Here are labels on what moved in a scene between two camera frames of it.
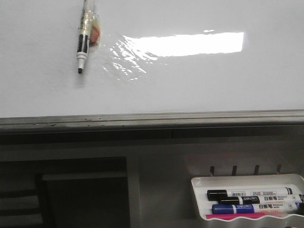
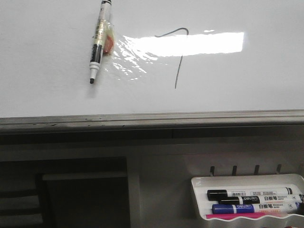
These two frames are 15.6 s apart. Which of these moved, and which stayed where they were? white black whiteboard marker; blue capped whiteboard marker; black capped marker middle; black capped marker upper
Moved: white black whiteboard marker
Stayed: blue capped whiteboard marker; black capped marker upper; black capped marker middle
